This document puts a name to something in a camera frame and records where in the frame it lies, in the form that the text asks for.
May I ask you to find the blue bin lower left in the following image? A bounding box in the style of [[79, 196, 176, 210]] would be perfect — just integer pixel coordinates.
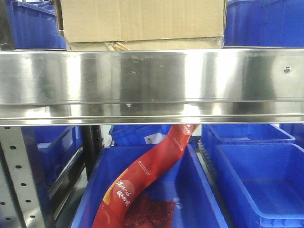
[[34, 125, 83, 186]]

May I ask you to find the black shelf post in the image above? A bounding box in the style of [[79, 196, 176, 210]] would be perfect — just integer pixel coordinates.
[[80, 125, 103, 180]]

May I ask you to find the blue bin lower centre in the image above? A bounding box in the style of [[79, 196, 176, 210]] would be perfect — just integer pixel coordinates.
[[71, 144, 228, 228]]

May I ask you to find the brown cardboard box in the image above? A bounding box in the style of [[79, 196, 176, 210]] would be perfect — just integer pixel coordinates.
[[66, 36, 224, 51], [54, 0, 228, 43]]

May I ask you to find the blue bin behind centre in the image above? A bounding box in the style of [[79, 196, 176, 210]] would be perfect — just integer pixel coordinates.
[[109, 124, 171, 146]]

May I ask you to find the red textured mat piece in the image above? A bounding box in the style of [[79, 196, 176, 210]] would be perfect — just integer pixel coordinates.
[[123, 193, 175, 228]]

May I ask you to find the stainless steel shelf beam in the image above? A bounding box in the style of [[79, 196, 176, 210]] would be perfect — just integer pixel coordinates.
[[0, 48, 304, 126]]

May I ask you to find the torn packing tape strip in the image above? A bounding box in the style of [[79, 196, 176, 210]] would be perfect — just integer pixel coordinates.
[[104, 42, 130, 51]]

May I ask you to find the blue bin behind right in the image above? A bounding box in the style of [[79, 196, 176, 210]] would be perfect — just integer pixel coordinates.
[[201, 123, 295, 152]]

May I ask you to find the blue bin lower right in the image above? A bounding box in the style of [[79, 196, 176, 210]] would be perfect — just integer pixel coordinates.
[[214, 144, 304, 228]]

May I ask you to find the red printed paper banner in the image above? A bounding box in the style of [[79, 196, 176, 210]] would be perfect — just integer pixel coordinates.
[[92, 124, 198, 228]]

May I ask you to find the blue bin upper right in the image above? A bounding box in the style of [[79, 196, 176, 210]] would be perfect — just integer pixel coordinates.
[[224, 0, 304, 48]]

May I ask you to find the blue bin upper left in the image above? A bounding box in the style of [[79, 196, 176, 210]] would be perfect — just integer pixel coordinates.
[[4, 0, 66, 49]]

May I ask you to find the perforated steel shelf upright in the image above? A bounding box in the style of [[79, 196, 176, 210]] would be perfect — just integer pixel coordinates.
[[0, 126, 55, 228]]

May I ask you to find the blue bin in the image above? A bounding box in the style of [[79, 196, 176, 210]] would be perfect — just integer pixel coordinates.
[[214, 144, 304, 228], [109, 124, 171, 146], [34, 125, 83, 186], [224, 0, 304, 48], [71, 144, 228, 228], [4, 0, 66, 49], [201, 123, 295, 152]]

